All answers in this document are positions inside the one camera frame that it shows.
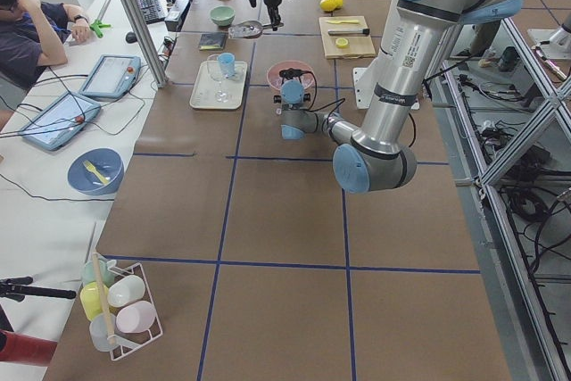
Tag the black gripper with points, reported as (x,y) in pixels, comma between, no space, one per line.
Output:
(279,100)
(270,0)

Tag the steel ice scoop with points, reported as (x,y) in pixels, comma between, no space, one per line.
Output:
(247,30)

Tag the pink bowl of ice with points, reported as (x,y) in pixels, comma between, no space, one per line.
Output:
(272,74)

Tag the light blue plastic cup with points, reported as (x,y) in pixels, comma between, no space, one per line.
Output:
(226,62)

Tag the white plastic cup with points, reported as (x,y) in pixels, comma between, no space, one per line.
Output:
(127,290)

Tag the pink plastic cup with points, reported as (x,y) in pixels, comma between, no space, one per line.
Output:
(136,317)

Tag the yellow plastic cup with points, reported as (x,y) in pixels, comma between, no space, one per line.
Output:
(90,300)

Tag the green ceramic bowl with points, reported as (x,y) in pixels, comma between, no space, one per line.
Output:
(222,15)

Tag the yellow lemon upper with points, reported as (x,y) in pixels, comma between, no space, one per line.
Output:
(328,5)

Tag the halved lemon slice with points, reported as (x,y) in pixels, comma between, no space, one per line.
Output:
(342,43)

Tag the yellow plastic knife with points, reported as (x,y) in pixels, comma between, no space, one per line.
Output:
(338,22)

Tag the wooden cutting board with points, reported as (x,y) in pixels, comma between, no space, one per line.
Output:
(360,47)

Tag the clear wine glass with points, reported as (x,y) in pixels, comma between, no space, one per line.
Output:
(221,94)

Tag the cream bear serving tray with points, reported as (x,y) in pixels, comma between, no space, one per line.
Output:
(212,92)

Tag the black keyboard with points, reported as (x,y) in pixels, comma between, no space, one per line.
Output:
(152,10)

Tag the blue teach pendant far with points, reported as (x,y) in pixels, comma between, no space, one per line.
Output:
(112,77)

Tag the blue teach pendant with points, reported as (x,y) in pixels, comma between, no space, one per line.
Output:
(60,121)
(112,77)

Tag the blue bowl with fork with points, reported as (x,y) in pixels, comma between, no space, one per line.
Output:
(97,172)

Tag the blue teach pendant near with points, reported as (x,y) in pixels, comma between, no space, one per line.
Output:
(60,121)

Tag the seated person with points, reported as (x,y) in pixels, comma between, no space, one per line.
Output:
(32,36)

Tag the red fire extinguisher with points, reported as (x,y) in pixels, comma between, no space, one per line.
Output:
(27,350)

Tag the aluminium frame post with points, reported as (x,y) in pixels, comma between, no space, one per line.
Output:
(145,41)

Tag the white wire cup rack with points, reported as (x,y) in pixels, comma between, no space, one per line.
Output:
(103,332)

